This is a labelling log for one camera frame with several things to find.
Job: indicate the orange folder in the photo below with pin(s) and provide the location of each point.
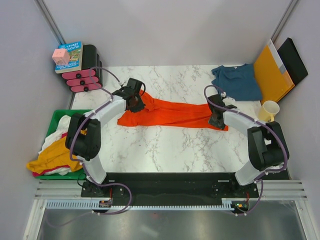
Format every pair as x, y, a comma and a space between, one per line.
271, 74

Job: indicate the black flat box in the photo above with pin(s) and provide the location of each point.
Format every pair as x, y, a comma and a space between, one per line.
292, 61

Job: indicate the white cable duct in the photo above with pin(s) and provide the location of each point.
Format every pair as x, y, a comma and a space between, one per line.
95, 204

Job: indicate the pink t shirt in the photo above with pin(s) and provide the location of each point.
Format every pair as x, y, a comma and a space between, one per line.
54, 159

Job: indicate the yellow t shirt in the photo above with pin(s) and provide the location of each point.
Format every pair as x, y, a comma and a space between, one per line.
75, 165

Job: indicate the yellow mug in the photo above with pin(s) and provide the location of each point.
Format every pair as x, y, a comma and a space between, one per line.
268, 110

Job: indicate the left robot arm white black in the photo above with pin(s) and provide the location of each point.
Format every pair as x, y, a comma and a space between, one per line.
84, 136

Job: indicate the blue paperback book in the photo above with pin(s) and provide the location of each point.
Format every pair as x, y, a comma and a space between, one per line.
75, 51

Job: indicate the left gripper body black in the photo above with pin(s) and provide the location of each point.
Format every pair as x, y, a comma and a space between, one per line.
138, 105

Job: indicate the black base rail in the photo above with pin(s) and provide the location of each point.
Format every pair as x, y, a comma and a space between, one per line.
169, 188

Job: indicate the blue folded t shirt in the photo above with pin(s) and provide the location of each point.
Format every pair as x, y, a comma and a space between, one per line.
238, 82

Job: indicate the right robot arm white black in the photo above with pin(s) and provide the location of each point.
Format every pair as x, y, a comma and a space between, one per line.
267, 148

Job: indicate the orange t shirt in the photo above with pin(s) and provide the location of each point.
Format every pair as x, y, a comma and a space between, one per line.
159, 112

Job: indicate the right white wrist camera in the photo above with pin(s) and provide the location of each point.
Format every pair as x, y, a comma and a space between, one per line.
227, 100

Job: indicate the pink cube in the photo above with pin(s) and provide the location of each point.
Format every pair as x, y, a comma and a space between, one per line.
61, 56

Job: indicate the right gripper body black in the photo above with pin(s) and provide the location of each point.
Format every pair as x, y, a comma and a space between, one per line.
216, 123

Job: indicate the green plastic bin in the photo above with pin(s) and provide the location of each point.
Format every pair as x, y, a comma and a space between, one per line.
57, 115

